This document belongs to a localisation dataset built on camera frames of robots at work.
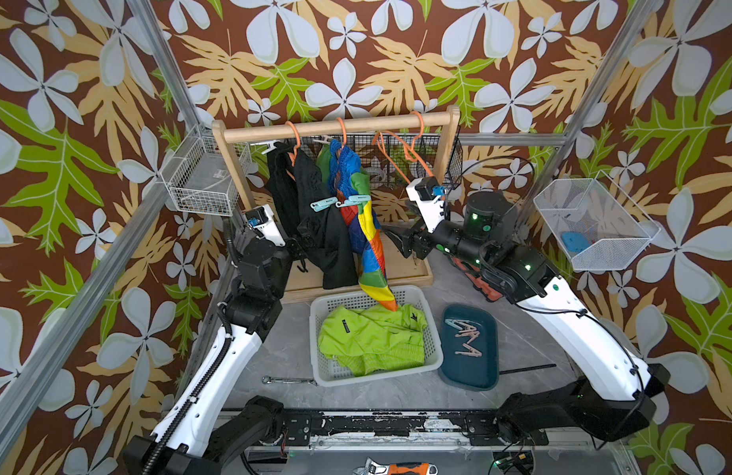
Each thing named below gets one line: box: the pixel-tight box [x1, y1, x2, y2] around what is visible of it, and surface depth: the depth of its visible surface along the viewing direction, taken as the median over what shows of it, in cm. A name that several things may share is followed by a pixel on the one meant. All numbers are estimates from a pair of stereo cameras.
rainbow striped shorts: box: [327, 138, 398, 312], surface depth 67 cm
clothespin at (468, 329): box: [444, 318, 482, 343], surface depth 93 cm
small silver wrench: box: [261, 376, 318, 386], surface depth 84 cm
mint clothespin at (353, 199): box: [335, 194, 371, 208], surface depth 64 cm
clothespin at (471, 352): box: [454, 342, 483, 358], surface depth 88 cm
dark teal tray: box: [440, 302, 500, 391], surface depth 90 cm
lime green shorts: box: [317, 303, 428, 377], surface depth 84 cm
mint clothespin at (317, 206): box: [310, 196, 339, 213], surface depth 64 cm
